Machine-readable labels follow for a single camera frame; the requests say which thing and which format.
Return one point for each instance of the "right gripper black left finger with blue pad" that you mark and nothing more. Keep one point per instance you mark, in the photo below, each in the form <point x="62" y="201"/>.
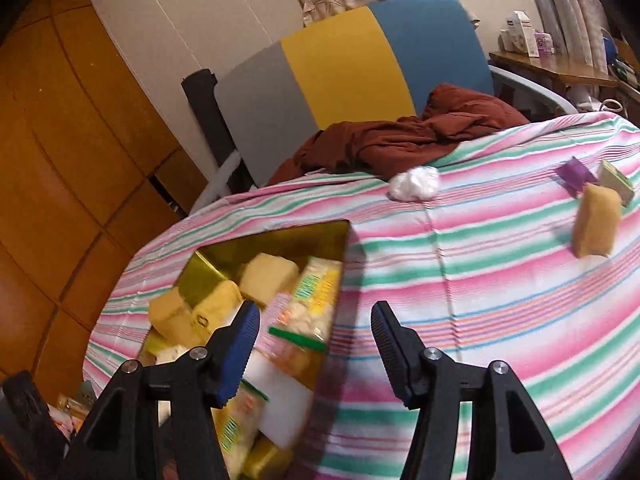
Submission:
<point x="119" y="438"/>

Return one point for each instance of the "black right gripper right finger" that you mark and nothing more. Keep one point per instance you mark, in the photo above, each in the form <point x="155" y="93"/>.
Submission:
<point x="509" y="437"/>

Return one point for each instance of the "snack bag yellow green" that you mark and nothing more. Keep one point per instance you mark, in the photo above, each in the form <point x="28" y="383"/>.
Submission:
<point x="307" y="318"/>

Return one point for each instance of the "gold metal tin box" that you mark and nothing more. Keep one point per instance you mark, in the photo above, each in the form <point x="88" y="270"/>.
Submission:
<point x="269" y="412"/>

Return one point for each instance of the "tan soap bar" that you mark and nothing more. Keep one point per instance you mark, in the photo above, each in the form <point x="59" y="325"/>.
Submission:
<point x="597" y="220"/>

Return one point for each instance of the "green essential oil box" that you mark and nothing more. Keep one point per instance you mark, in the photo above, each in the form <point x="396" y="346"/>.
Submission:
<point x="610" y="177"/>

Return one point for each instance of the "yellow mesh pouch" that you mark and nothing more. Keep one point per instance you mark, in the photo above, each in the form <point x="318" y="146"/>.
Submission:
<point x="216" y="310"/>

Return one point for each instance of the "striped pink green bedsheet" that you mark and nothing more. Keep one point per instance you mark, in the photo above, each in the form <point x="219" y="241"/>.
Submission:
<point x="483" y="271"/>

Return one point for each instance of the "white crumpled tissue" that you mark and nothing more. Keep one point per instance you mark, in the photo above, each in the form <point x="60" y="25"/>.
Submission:
<point x="415" y="185"/>

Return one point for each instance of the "wooden wardrobe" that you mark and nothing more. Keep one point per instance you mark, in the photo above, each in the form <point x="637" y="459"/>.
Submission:
<point x="89" y="174"/>

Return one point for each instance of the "small purple packet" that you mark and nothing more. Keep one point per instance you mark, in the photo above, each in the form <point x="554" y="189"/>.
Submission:
<point x="574" y="175"/>

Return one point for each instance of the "dark red jacket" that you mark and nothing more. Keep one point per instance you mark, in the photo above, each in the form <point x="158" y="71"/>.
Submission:
<point x="451" y="116"/>

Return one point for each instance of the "wooden side desk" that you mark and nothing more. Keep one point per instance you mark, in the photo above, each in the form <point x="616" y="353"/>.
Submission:
<point x="585" y="86"/>

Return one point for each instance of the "grey yellow blue chair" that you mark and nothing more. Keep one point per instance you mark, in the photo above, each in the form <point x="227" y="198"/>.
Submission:
<point x="379" y="61"/>

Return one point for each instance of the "white carton on desk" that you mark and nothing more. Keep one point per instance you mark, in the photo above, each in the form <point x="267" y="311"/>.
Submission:
<point x="522" y="34"/>

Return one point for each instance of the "beige curtain right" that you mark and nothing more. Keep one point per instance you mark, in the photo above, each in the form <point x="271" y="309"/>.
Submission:
<point x="578" y="28"/>

